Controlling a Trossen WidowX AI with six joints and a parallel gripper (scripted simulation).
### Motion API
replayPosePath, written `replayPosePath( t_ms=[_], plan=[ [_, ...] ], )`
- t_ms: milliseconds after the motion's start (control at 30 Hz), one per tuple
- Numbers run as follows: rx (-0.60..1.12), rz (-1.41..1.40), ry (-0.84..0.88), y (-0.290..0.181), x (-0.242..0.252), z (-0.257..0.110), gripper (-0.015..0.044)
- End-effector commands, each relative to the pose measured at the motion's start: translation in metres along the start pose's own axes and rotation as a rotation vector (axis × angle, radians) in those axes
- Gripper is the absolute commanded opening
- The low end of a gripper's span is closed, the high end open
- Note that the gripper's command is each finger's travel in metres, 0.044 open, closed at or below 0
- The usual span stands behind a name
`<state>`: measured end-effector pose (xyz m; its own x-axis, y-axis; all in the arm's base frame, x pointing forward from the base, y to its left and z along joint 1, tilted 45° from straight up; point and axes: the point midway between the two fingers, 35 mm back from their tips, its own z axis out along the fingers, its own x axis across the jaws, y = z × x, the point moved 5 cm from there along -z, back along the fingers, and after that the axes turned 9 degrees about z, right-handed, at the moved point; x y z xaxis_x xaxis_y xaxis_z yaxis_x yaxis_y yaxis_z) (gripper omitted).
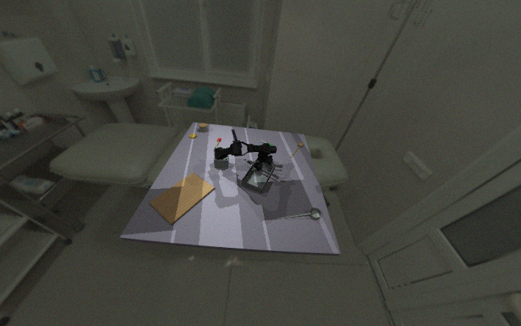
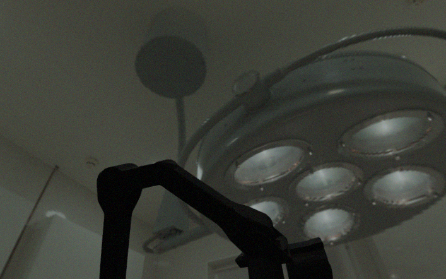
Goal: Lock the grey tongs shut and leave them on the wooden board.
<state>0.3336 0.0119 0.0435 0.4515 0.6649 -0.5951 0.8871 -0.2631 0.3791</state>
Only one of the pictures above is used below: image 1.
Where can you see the light wooden board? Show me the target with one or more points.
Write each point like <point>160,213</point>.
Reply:
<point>180,198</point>

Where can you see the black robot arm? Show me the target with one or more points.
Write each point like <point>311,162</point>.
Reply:
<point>236,150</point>

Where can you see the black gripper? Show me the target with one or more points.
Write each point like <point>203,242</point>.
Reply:
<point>258,165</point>

